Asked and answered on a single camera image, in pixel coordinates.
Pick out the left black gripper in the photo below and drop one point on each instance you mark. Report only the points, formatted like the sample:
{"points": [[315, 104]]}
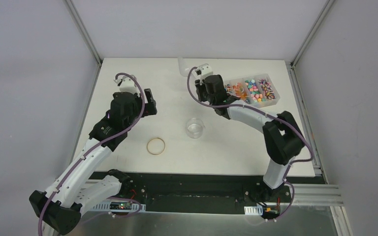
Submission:
{"points": [[148, 103]]}

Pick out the aluminium frame post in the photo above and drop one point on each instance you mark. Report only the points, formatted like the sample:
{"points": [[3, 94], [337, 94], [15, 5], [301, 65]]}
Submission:
{"points": [[313, 31], [75, 15]]}

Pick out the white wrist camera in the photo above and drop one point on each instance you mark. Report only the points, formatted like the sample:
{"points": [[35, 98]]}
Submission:
{"points": [[126, 84], [203, 71]]}

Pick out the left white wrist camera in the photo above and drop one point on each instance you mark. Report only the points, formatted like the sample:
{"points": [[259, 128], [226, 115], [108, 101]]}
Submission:
{"points": [[126, 84]]}

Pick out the clear plastic jar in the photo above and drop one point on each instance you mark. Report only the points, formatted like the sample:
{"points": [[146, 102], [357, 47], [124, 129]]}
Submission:
{"points": [[194, 128]]}

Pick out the left white cable duct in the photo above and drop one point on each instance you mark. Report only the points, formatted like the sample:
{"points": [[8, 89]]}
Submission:
{"points": [[118, 207]]}

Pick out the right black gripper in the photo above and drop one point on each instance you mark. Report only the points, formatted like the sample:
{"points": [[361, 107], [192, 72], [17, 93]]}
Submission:
{"points": [[200, 88]]}

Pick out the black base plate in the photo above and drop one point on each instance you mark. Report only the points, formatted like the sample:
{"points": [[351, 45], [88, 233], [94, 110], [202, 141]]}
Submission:
{"points": [[209, 194]]}

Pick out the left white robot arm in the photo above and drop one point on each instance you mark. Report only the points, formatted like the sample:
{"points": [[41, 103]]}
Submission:
{"points": [[63, 203]]}

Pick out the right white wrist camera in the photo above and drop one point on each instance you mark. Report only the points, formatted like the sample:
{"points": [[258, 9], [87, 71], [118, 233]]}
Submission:
{"points": [[203, 71]]}

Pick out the right aluminium frame post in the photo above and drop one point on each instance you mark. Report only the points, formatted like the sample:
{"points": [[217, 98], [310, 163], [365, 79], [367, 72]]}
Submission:
{"points": [[313, 31]]}

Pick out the clear compartment candy box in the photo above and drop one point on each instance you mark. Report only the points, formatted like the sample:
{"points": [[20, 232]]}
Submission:
{"points": [[255, 90]]}

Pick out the white cable duct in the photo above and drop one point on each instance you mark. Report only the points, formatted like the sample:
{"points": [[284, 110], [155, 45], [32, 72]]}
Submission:
{"points": [[118, 207], [253, 210]]}

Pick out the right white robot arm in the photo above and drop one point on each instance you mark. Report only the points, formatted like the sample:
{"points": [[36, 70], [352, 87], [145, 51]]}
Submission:
{"points": [[283, 138]]}

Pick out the right white cable duct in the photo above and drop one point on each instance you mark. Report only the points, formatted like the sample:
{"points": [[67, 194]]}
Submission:
{"points": [[253, 210]]}

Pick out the clear plastic scoop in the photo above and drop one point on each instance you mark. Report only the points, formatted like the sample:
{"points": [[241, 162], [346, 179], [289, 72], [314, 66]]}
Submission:
{"points": [[184, 69]]}

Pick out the left aluminium frame post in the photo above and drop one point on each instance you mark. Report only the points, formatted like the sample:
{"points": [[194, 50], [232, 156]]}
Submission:
{"points": [[75, 15]]}

